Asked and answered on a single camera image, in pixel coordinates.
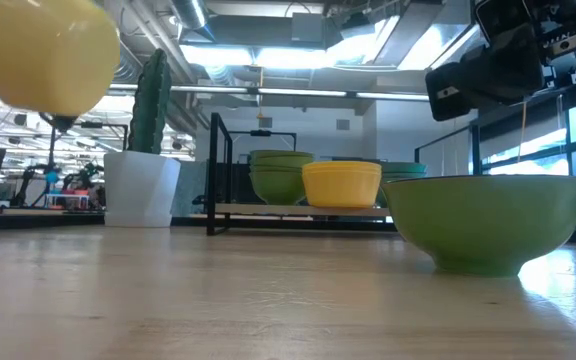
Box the white plant pot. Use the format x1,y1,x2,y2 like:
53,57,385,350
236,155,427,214
103,150,182,229

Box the green cactus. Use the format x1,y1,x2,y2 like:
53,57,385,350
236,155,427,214
126,47,173,155

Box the yellow plastic bowl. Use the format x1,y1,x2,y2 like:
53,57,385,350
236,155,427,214
301,170,383,210
301,166,383,176
0,0,122,118
301,160,383,171

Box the black floral teal bowl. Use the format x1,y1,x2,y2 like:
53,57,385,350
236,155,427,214
374,175,394,209
380,171,427,180
378,161,428,175

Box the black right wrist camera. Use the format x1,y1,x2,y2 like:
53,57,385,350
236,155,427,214
473,0,539,49

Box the wooden shelf with black frame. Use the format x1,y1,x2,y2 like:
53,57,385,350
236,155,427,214
205,112,394,237

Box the black metal rig frame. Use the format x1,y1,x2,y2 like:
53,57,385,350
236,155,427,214
0,122,576,246

